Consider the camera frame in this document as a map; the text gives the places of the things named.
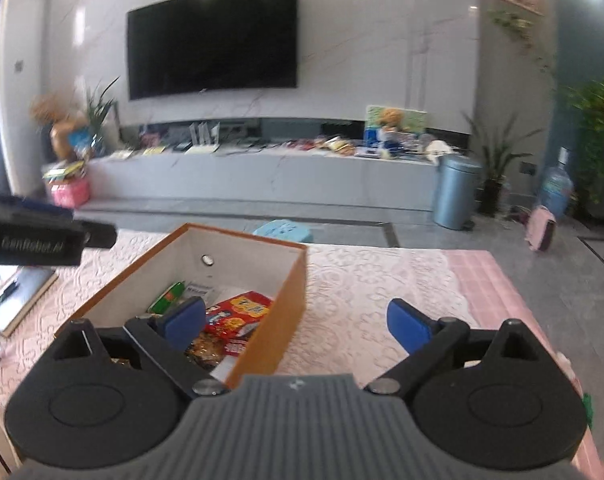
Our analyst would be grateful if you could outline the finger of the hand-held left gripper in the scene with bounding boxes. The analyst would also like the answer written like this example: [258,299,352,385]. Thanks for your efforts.
[0,191,75,222]
[77,220,118,250]

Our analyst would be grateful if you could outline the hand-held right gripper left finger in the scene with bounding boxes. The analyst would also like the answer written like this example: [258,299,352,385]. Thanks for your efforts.
[52,296,230,396]

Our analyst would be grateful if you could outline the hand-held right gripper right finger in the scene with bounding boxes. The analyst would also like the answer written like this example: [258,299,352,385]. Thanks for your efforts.
[364,298,552,395]

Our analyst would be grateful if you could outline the dark green snack packet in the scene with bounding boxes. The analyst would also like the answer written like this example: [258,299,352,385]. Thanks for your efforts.
[148,282,185,314]

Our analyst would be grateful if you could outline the yellow noodle snack packet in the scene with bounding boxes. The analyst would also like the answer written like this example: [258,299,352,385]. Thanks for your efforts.
[184,336,255,362]

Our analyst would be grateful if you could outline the large red snack packet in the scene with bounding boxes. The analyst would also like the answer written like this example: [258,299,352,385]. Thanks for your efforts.
[203,290,274,346]

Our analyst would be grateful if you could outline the orange cardboard box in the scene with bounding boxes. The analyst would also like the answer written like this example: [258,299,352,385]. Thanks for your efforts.
[54,223,309,391]

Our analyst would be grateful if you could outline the pink storage box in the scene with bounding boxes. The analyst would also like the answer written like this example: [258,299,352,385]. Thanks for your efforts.
[48,180,91,209]

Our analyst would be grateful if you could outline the black notebook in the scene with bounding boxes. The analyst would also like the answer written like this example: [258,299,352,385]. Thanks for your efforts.
[0,264,59,337]

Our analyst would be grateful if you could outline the orange dried flowers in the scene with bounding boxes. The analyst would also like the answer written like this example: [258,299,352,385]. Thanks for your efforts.
[29,94,69,127]

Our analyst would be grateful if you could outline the green plant in glass vase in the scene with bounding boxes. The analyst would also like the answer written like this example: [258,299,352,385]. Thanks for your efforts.
[83,76,121,152]

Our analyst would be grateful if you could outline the light blue plastic stool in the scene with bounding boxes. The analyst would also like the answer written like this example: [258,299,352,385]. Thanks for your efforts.
[252,219,315,245]

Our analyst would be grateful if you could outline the blue metal trash bin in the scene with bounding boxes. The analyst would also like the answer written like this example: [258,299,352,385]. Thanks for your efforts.
[433,154,483,231]

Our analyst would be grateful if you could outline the white wifi router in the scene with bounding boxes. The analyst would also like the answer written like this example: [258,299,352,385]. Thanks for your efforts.
[188,120,221,154]

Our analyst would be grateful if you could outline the pink space heater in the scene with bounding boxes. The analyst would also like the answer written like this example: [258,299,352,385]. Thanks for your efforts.
[526,206,558,254]

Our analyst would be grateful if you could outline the long grey television cabinet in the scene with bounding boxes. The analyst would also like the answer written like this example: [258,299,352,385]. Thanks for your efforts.
[83,116,471,212]

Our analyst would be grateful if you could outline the tall plant in black pot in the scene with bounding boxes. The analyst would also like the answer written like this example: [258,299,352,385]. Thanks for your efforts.
[460,110,545,219]

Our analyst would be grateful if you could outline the pile of yellow snack bags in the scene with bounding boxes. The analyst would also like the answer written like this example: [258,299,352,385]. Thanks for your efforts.
[317,135,357,157]

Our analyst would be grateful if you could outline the teddy bear gift box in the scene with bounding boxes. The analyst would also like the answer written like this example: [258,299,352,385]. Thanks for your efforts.
[364,104,429,154]

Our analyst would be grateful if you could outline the blue water jug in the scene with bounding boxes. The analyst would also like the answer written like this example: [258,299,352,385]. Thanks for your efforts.
[538,147,576,222]

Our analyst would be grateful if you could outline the black flat screen television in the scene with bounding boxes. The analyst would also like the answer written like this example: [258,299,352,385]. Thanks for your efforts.
[126,0,301,101]

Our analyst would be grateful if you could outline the trailing green ivy plant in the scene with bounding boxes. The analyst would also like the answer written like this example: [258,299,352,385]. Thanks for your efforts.
[486,6,558,88]

